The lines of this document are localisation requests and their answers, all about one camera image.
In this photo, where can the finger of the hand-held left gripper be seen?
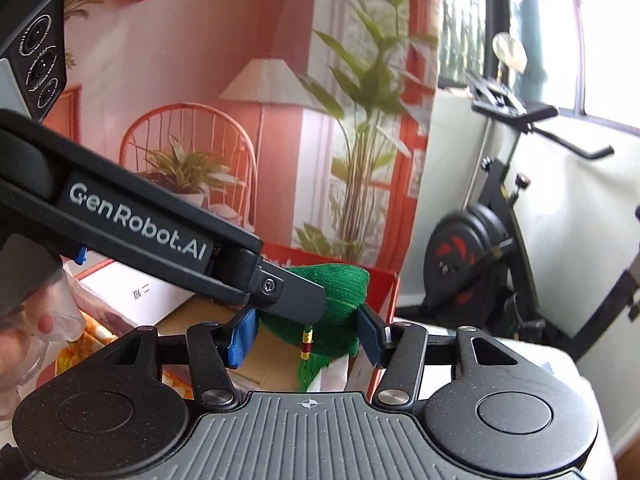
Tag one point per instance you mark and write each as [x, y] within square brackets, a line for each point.
[295, 297]

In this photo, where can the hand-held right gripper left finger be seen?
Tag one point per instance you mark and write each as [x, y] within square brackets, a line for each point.
[243, 336]

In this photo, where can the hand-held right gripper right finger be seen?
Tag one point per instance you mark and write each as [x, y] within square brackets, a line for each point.
[371, 337]

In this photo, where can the green knit cloth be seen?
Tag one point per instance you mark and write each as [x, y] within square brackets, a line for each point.
[342, 290]

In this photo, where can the red cardboard box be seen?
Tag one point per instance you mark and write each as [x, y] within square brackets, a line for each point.
[382, 290]

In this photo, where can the person's left hand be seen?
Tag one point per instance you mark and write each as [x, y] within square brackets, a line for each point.
[25, 345]

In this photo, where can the white plastic bag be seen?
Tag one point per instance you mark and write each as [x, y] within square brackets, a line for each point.
[330, 372]

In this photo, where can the black exercise bike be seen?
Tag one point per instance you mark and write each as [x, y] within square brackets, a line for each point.
[465, 255]

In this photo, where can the orange floral cloth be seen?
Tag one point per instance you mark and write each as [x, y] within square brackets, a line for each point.
[97, 335]

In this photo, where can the round translucent fan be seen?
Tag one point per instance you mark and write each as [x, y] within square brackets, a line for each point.
[507, 52]

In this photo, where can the window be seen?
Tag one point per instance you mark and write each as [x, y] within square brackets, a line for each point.
[590, 35]

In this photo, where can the wall poster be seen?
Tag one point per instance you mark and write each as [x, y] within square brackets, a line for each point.
[280, 35]

